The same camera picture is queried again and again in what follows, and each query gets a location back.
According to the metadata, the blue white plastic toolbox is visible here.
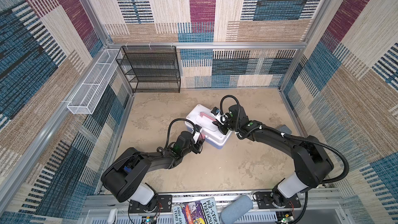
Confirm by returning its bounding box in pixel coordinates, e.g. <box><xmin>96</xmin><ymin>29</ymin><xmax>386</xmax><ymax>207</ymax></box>
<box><xmin>186</xmin><ymin>104</ymin><xmax>232</xmax><ymax>149</ymax></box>

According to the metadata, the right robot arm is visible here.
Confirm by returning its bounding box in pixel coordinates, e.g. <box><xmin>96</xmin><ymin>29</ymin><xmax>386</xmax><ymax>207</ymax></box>
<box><xmin>212</xmin><ymin>120</ymin><xmax>349</xmax><ymax>208</ymax></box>

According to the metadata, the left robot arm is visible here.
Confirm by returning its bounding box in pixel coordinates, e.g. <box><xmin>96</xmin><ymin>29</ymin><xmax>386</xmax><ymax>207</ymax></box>
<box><xmin>101</xmin><ymin>131</ymin><xmax>205</xmax><ymax>209</ymax></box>

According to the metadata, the grey sponge block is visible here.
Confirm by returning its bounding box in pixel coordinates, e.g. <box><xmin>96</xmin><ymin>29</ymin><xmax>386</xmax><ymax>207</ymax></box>
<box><xmin>277</xmin><ymin>124</ymin><xmax>292</xmax><ymax>135</ymax></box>

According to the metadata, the colourful children's book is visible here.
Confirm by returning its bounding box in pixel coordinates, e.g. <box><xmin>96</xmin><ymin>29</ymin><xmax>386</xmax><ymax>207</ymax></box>
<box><xmin>173</xmin><ymin>198</ymin><xmax>221</xmax><ymax>224</ymax></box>

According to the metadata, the blue tape dispenser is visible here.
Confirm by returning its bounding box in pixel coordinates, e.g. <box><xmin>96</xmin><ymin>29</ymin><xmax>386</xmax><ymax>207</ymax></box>
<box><xmin>123</xmin><ymin>166</ymin><xmax>132</xmax><ymax>174</ymax></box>

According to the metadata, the grey foam roller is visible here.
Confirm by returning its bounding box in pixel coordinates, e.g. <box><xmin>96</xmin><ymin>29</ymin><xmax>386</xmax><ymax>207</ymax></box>
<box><xmin>220</xmin><ymin>196</ymin><xmax>253</xmax><ymax>224</ymax></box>

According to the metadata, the black mesh shelf rack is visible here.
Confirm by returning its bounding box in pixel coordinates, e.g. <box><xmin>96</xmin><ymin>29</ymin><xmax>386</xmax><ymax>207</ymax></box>
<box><xmin>116</xmin><ymin>46</ymin><xmax>181</xmax><ymax>93</ymax></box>

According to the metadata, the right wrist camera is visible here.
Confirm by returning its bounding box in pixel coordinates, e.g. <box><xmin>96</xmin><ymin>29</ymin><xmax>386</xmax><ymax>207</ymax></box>
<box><xmin>210</xmin><ymin>107</ymin><xmax>231</xmax><ymax>124</ymax></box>

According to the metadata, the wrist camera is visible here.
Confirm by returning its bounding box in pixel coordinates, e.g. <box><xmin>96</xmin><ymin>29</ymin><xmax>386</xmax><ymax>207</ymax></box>
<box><xmin>210</xmin><ymin>107</ymin><xmax>231</xmax><ymax>124</ymax></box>
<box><xmin>193</xmin><ymin>124</ymin><xmax>204</xmax><ymax>144</ymax></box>

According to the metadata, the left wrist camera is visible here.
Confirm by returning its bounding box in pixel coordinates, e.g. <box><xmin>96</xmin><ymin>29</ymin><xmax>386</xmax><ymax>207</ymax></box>
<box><xmin>193</xmin><ymin>124</ymin><xmax>204</xmax><ymax>144</ymax></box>

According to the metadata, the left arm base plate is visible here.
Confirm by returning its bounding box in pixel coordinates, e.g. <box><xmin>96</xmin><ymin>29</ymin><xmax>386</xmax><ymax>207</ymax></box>
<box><xmin>128</xmin><ymin>194</ymin><xmax>173</xmax><ymax>214</ymax></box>

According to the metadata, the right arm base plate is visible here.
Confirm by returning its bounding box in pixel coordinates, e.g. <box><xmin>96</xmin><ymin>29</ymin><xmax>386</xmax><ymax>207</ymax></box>
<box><xmin>254</xmin><ymin>191</ymin><xmax>302</xmax><ymax>209</ymax></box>

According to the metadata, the white wire mesh basket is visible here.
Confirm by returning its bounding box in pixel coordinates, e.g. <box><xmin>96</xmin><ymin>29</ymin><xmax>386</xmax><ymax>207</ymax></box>
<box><xmin>67</xmin><ymin>49</ymin><xmax>119</xmax><ymax>115</ymax></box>

